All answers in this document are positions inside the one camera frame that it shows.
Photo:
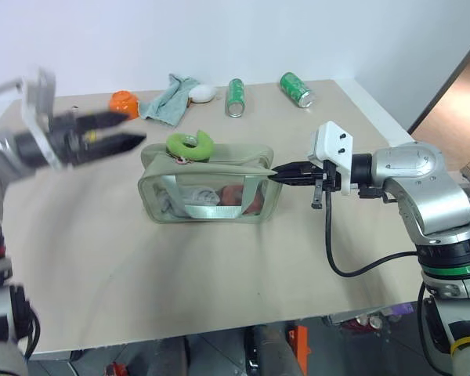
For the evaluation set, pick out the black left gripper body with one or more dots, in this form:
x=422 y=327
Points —
x=68 y=143

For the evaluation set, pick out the red item inside pouch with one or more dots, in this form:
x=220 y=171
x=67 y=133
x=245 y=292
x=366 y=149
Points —
x=231 y=196

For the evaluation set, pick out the dark rounded shape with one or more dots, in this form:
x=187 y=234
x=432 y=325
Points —
x=272 y=352

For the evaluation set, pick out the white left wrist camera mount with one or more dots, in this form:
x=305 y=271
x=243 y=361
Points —
x=33 y=102

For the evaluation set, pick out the orange object under table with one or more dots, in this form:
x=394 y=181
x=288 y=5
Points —
x=301 y=344

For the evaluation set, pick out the dark door frame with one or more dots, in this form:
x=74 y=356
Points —
x=442 y=86

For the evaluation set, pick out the purple wrapper on floor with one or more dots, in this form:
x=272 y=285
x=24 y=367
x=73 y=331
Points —
x=401 y=310

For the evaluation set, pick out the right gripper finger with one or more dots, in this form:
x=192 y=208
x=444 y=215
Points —
x=290 y=179
x=291 y=167

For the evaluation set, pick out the white egg-shaped object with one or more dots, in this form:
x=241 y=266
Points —
x=202 y=94

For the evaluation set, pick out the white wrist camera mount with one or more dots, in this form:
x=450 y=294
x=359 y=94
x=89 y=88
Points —
x=33 y=102
x=331 y=145

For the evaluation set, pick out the red object on floor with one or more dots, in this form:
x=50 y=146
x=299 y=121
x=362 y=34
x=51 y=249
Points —
x=115 y=369

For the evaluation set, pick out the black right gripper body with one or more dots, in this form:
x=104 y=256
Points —
x=327 y=176

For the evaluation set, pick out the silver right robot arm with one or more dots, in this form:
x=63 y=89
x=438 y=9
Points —
x=434 y=184

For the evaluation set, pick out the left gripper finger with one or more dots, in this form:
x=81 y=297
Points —
x=117 y=143
x=102 y=119

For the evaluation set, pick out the brown wooden door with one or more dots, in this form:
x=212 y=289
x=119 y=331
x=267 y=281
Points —
x=454 y=105

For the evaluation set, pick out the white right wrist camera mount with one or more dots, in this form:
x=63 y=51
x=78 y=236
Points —
x=331 y=145

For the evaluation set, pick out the teal cloth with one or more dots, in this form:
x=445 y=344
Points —
x=168 y=102

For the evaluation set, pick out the orange cup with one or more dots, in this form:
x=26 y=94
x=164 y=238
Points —
x=123 y=102

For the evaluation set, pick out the wide green drink can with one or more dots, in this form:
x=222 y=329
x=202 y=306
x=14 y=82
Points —
x=294 y=87

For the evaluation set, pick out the green pouch with clear window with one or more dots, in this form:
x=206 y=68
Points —
x=156 y=164

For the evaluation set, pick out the slim green drink can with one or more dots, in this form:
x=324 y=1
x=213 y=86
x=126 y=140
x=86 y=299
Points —
x=235 y=96

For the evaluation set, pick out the crushed cans on floor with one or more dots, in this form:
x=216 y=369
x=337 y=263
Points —
x=370 y=321

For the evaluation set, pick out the white item inside pouch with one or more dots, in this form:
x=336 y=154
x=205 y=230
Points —
x=197 y=197

